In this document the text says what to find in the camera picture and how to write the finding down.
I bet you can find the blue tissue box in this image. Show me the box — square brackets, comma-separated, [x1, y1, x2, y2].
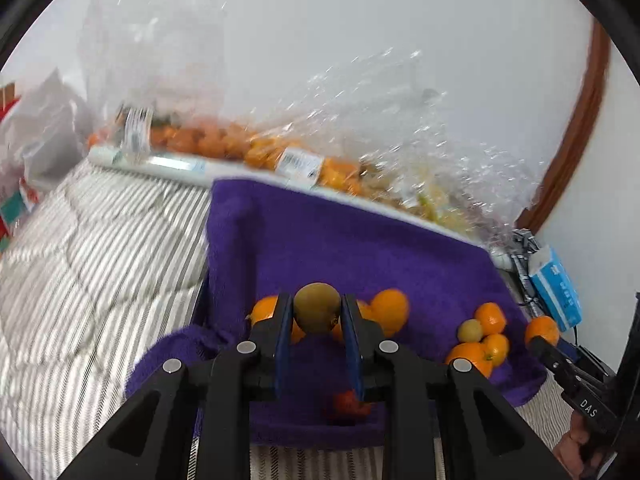
[527, 245, 586, 333]

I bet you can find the red paper bag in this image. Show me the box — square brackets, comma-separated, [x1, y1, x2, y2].
[0, 80, 23, 121]

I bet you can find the oval orange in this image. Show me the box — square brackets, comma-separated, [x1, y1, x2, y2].
[367, 288, 411, 338]

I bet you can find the brown wooden door frame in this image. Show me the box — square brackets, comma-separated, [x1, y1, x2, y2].
[515, 20, 613, 236]

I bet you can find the large tangerine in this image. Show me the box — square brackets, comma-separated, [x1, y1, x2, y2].
[524, 315, 561, 348]

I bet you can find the clear bag of small oranges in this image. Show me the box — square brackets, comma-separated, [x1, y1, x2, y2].
[240, 50, 371, 198]

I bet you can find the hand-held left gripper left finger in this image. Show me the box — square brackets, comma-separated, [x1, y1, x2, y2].
[60, 292, 293, 480]

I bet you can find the smooth small orange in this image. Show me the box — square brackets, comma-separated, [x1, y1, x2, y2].
[481, 333, 510, 367]

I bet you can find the clear bag of tangerines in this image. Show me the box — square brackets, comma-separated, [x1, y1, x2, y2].
[80, 0, 261, 161]

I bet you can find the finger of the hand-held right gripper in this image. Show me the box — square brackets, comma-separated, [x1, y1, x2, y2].
[529, 336, 582, 397]
[558, 340, 617, 382]

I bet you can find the tangerine with green stem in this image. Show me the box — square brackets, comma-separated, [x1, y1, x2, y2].
[445, 341, 495, 378]

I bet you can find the clear bag of yellow fruit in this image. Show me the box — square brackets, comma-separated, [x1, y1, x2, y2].
[350, 75, 546, 251]

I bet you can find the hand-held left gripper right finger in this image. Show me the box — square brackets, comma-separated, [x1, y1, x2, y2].
[341, 294, 571, 480]

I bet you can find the person's right hand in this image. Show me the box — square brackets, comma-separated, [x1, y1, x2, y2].
[552, 412, 596, 480]

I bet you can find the purple towel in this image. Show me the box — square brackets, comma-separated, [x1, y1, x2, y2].
[124, 177, 546, 448]

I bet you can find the red cherry tomato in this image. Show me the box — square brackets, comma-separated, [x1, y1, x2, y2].
[327, 391, 373, 423]

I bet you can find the striped mattress cover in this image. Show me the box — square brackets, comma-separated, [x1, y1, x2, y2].
[0, 160, 576, 480]

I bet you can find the white plastic bag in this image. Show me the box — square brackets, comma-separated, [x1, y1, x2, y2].
[0, 67, 96, 248]

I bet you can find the brown-green kiwi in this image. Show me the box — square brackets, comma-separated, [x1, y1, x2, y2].
[292, 282, 342, 336]

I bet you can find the small green fruit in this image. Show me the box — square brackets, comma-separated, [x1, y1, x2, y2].
[458, 319, 484, 343]

